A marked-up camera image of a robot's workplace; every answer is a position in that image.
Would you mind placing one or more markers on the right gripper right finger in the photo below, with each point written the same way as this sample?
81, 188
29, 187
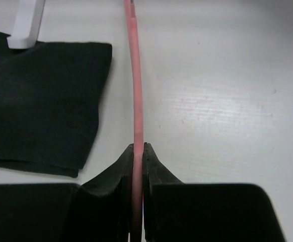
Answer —
176, 211

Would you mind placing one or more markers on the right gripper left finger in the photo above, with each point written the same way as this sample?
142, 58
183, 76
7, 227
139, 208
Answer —
98, 210

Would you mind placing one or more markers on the pink plastic hanger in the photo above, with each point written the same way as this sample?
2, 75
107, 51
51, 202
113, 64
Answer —
138, 139

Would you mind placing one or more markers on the black trousers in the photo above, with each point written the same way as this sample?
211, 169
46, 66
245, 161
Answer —
49, 104

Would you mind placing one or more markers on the white metal clothes rack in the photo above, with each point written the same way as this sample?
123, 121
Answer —
27, 24

